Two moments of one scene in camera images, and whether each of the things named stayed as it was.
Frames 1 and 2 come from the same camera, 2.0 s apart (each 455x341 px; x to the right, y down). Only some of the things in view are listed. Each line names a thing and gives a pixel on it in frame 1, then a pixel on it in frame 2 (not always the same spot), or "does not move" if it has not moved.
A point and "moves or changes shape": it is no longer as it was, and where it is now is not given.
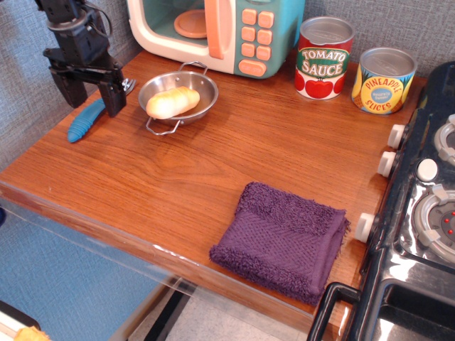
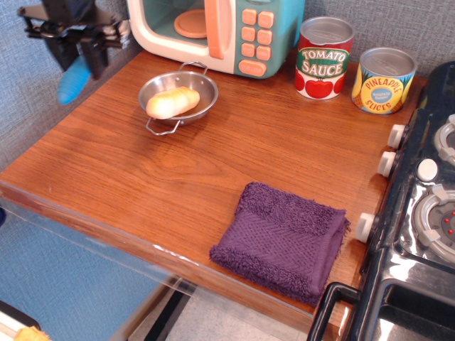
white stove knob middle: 386,163 does not move
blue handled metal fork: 89,114 moves or changes shape
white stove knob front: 364,226 does not move
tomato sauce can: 323,56 does not move
